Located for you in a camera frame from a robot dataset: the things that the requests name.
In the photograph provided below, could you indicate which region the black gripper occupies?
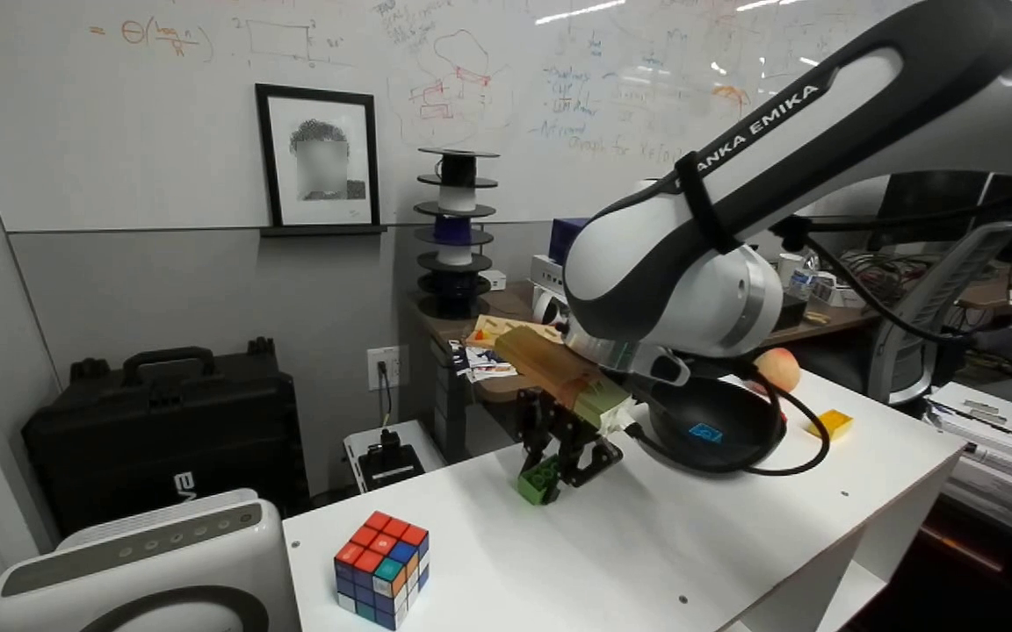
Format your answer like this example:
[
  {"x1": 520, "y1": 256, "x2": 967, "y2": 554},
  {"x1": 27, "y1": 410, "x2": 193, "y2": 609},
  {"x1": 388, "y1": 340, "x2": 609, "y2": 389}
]
[{"x1": 514, "y1": 389, "x2": 629, "y2": 506}]

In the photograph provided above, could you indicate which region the green building block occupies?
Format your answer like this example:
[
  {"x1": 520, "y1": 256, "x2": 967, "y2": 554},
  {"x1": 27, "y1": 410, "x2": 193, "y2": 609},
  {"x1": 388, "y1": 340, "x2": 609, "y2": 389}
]
[{"x1": 514, "y1": 453, "x2": 564, "y2": 511}]

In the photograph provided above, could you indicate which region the yellow building block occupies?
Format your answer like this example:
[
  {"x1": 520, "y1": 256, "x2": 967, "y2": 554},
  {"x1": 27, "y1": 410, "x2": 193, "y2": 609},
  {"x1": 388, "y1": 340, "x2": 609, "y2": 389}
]
[{"x1": 809, "y1": 407, "x2": 858, "y2": 447}]

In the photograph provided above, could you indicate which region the black bowl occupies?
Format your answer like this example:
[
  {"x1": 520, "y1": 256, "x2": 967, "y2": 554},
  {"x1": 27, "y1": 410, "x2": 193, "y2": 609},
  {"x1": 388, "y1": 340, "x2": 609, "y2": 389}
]
[{"x1": 643, "y1": 375, "x2": 791, "y2": 479}]

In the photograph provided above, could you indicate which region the wooden desk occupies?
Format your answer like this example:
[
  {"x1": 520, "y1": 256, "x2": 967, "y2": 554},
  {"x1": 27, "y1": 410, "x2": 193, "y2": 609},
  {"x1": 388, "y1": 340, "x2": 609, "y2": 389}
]
[{"x1": 415, "y1": 286, "x2": 605, "y2": 444}]

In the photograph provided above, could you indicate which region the tan printed flat box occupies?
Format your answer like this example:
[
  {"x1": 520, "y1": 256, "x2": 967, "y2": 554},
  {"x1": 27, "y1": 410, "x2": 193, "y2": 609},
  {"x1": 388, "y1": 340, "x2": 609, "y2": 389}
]
[{"x1": 465, "y1": 314, "x2": 570, "y2": 356}]

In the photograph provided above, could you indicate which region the black and white device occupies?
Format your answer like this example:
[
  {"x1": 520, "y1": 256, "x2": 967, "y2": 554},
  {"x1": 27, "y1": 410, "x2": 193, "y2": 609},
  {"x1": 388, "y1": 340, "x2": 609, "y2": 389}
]
[{"x1": 340, "y1": 419, "x2": 448, "y2": 500}]

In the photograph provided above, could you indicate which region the black charger device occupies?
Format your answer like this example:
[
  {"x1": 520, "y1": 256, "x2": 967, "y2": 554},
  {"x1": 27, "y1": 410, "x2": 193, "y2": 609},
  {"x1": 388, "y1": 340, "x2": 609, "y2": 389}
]
[{"x1": 357, "y1": 428, "x2": 428, "y2": 493}]

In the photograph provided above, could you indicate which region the white cardboard box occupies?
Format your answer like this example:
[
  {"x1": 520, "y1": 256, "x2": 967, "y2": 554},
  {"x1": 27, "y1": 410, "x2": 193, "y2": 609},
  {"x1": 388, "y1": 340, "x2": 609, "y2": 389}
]
[{"x1": 527, "y1": 254, "x2": 574, "y2": 330}]

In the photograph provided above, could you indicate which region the black filament spool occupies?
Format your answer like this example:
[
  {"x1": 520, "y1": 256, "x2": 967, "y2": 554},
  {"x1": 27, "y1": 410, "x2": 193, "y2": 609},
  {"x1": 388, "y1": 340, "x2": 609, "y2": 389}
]
[{"x1": 415, "y1": 271, "x2": 494, "y2": 325}]

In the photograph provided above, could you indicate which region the Rubik's cube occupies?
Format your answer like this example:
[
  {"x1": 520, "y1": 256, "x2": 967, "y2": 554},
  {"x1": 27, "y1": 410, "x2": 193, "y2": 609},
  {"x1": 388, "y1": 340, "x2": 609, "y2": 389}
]
[{"x1": 331, "y1": 511, "x2": 433, "y2": 632}]

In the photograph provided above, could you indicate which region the purple box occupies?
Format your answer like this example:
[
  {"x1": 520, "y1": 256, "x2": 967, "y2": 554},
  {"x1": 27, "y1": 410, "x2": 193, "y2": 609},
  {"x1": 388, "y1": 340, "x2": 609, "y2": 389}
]
[{"x1": 545, "y1": 216, "x2": 591, "y2": 266}]

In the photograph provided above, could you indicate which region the white filament spool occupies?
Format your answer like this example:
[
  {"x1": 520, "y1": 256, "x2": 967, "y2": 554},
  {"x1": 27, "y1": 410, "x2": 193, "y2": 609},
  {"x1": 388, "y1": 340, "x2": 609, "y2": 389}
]
[
  {"x1": 410, "y1": 176, "x2": 497, "y2": 222},
  {"x1": 415, "y1": 246, "x2": 494, "y2": 282}
]

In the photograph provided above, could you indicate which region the toy peach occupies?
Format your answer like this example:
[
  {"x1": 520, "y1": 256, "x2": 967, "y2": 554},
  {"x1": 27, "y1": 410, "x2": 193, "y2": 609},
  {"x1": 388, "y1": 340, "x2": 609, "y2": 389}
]
[{"x1": 750, "y1": 346, "x2": 804, "y2": 398}]

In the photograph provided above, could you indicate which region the blue filament spool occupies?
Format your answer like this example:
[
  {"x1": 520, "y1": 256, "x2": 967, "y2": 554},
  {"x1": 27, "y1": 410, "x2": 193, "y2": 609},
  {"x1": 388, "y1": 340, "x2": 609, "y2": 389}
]
[{"x1": 410, "y1": 208, "x2": 497, "y2": 254}]

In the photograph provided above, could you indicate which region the empty black spool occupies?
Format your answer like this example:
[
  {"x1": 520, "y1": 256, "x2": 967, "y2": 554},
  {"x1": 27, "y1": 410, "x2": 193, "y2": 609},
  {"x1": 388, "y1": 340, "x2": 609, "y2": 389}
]
[{"x1": 415, "y1": 144, "x2": 502, "y2": 189}]

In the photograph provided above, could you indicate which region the black framed portrait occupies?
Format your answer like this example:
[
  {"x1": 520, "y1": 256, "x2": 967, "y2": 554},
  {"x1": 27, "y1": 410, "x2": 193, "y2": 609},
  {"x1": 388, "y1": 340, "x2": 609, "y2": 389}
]
[{"x1": 254, "y1": 82, "x2": 381, "y2": 231}]

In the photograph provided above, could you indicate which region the black hard carrying case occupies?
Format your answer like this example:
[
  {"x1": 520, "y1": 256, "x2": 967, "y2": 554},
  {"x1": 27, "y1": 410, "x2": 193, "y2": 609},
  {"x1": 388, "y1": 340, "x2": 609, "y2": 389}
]
[{"x1": 19, "y1": 339, "x2": 309, "y2": 540}]

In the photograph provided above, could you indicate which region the grey office chair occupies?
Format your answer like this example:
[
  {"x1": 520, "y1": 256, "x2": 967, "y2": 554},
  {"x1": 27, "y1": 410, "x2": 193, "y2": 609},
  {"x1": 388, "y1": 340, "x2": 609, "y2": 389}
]
[{"x1": 866, "y1": 216, "x2": 1012, "y2": 407}]

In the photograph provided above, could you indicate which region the white air purifier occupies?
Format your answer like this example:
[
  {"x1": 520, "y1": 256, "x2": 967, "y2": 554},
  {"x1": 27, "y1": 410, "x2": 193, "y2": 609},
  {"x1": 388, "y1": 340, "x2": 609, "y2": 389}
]
[{"x1": 0, "y1": 490, "x2": 288, "y2": 632}]

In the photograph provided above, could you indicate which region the whiteboard with scribbles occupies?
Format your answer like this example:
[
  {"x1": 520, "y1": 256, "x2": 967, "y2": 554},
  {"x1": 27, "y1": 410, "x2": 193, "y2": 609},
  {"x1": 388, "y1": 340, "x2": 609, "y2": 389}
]
[{"x1": 0, "y1": 0, "x2": 1012, "y2": 238}]

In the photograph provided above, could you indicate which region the white wall outlet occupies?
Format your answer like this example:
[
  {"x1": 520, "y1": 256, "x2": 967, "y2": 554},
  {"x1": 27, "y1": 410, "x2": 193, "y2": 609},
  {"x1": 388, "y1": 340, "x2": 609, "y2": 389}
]
[{"x1": 361, "y1": 346, "x2": 405, "y2": 394}]

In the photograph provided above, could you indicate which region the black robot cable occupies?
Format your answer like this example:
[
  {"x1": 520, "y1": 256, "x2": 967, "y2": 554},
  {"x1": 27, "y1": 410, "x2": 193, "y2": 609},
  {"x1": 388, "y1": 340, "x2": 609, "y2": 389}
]
[{"x1": 624, "y1": 347, "x2": 836, "y2": 480}]

